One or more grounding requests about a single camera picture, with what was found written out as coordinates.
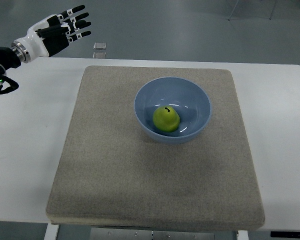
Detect blue ceramic bowl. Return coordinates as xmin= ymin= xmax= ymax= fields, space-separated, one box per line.
xmin=134 ymin=76 xmax=212 ymax=144

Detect upper metal floor plate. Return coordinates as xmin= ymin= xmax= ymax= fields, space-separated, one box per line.
xmin=93 ymin=42 xmax=107 ymax=51

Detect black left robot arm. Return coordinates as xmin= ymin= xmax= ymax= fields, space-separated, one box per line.
xmin=0 ymin=47 xmax=21 ymax=95

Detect metal floor plate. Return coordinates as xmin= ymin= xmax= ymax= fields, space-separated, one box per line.
xmin=93 ymin=42 xmax=107 ymax=51
xmin=92 ymin=52 xmax=106 ymax=59

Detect metal chair legs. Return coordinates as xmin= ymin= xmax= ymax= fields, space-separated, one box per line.
xmin=227 ymin=0 xmax=279 ymax=21

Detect lower metal floor plate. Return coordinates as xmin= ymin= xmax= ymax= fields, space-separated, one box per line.
xmin=92 ymin=52 xmax=106 ymax=59

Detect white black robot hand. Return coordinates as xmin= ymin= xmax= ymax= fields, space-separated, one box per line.
xmin=11 ymin=5 xmax=91 ymax=63

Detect green pear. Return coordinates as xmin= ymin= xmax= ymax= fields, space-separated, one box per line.
xmin=152 ymin=105 xmax=180 ymax=133

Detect white table frame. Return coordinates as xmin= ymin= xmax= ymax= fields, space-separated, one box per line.
xmin=44 ymin=224 xmax=249 ymax=240

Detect beige felt mat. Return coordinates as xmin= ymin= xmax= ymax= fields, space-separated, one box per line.
xmin=46 ymin=66 xmax=265 ymax=232

